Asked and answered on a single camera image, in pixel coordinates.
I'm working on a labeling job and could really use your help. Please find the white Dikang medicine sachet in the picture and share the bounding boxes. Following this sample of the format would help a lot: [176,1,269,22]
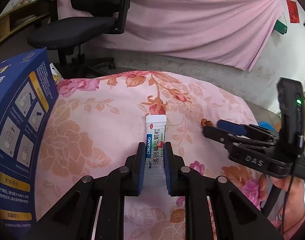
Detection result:
[143,115,167,187]

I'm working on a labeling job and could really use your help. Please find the blue plastic trash bin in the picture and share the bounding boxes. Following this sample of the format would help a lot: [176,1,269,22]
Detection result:
[258,121,275,131]

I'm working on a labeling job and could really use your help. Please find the person's right hand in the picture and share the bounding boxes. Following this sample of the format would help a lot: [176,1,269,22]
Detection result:
[270,176,305,239]

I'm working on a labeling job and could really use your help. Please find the pink floral tablecloth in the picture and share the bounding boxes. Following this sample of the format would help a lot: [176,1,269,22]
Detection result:
[35,70,281,240]

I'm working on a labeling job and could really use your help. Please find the white yellow snack bag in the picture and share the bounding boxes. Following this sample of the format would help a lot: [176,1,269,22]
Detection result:
[49,63,63,86]

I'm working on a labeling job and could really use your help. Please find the blue cardboard box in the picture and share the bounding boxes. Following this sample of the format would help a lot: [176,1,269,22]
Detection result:
[0,49,59,239]

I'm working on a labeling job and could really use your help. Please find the black office chair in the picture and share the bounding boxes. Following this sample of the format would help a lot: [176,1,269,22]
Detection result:
[27,0,130,79]

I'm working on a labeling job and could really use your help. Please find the wooden shelf desk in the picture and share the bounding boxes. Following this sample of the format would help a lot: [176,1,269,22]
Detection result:
[0,0,55,46]

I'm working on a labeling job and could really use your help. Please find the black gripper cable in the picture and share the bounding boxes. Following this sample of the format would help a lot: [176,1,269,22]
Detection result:
[279,134,305,235]

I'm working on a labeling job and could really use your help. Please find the pink hanging wall sheet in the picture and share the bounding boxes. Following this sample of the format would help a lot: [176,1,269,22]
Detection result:
[52,0,283,71]

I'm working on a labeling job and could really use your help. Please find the green wall box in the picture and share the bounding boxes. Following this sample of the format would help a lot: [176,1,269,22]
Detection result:
[274,20,288,35]

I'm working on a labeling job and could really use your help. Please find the red paper wall sign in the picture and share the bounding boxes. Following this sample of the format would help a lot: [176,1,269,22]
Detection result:
[286,0,300,24]

